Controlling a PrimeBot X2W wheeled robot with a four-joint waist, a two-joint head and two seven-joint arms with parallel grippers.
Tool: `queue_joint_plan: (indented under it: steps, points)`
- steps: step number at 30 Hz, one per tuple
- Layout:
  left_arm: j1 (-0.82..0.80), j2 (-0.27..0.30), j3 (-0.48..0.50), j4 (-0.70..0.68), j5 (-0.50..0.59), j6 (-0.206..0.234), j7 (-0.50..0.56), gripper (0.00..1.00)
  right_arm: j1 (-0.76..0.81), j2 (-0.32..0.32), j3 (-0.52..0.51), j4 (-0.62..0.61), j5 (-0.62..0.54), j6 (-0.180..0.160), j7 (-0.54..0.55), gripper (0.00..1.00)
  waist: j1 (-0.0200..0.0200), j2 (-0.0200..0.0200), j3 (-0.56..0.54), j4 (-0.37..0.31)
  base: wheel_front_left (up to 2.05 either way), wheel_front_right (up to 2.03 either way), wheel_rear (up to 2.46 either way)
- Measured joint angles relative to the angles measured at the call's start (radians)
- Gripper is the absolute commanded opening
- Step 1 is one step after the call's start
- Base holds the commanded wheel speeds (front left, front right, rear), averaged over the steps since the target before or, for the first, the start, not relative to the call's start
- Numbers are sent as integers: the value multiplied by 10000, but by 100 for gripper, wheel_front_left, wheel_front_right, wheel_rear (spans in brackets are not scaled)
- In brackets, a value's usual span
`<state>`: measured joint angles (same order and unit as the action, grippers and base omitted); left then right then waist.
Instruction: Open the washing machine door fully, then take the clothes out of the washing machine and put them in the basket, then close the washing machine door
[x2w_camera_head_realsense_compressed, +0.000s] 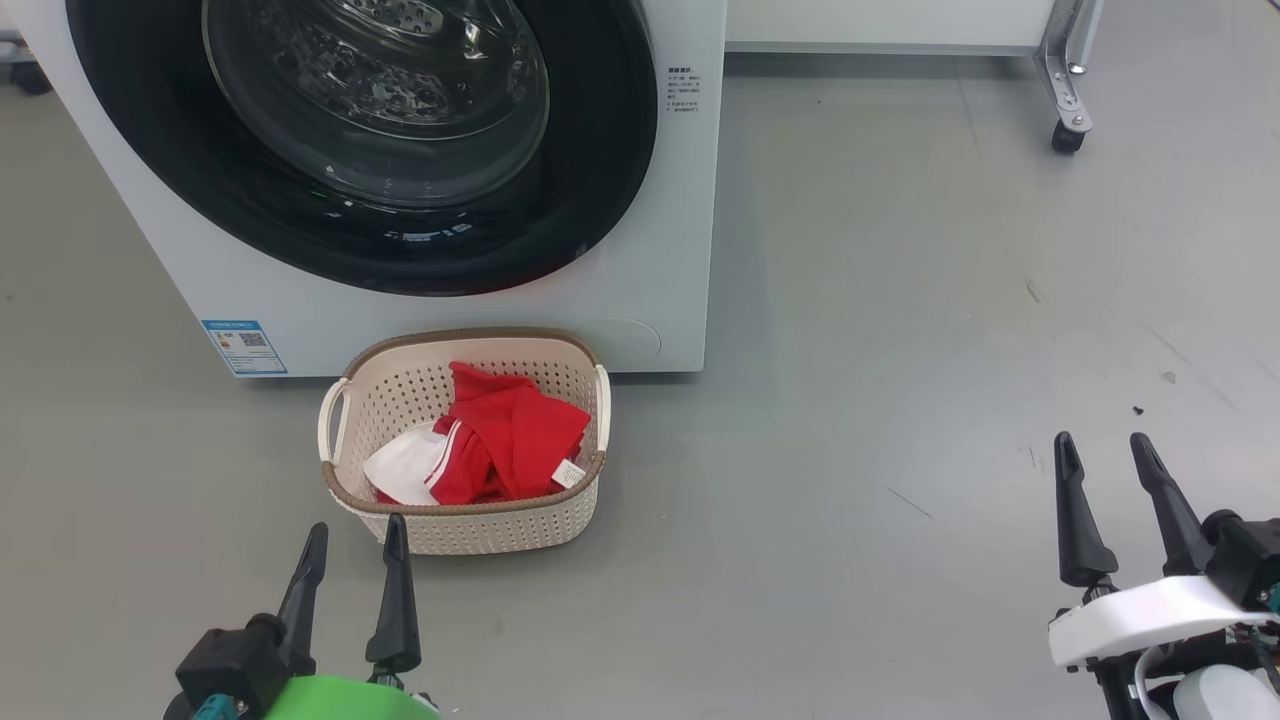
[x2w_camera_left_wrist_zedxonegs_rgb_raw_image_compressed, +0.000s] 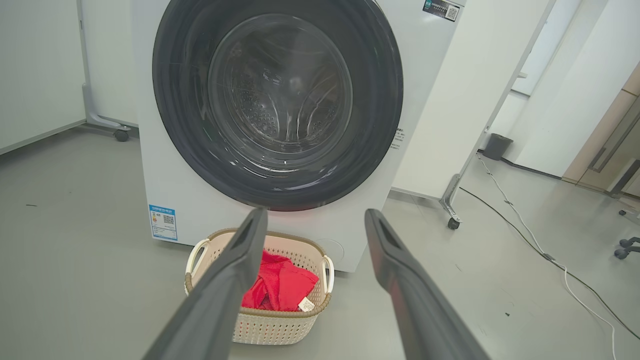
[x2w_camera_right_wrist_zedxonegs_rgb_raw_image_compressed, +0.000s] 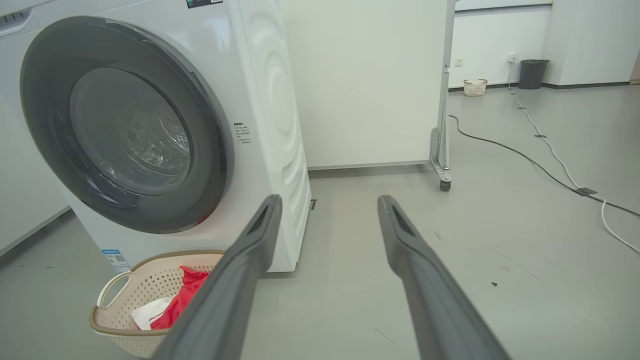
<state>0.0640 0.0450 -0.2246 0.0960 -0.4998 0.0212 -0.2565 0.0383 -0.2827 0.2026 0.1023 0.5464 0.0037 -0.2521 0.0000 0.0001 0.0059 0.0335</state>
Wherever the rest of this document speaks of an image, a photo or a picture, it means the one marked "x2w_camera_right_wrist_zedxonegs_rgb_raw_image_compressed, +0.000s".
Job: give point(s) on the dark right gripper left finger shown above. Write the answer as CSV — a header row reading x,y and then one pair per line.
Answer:
x,y
225,310

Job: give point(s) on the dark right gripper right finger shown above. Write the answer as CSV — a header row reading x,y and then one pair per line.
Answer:
x,y
440,315

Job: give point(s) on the red garment with white stripes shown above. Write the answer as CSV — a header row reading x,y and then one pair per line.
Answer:
x,y
182,300

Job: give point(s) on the round glass washing machine door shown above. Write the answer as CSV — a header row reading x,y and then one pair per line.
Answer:
x,y
130,130

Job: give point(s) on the cream perforated laundry basket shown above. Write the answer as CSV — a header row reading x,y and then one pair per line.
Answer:
x,y
140,290

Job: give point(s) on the white front-load washing machine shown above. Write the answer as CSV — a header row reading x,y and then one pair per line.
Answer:
x,y
260,100

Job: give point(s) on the small cream wicker basket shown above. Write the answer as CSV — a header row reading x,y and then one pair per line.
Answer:
x,y
475,88

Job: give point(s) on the brown wooden door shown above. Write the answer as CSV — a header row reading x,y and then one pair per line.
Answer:
x,y
636,70

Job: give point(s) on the metal partition leg with caster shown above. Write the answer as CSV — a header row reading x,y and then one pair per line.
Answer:
x,y
435,150

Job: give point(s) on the white partition board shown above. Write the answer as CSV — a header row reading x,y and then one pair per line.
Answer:
x,y
365,80

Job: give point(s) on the dark grey trash bin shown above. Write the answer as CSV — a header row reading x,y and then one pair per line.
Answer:
x,y
532,75

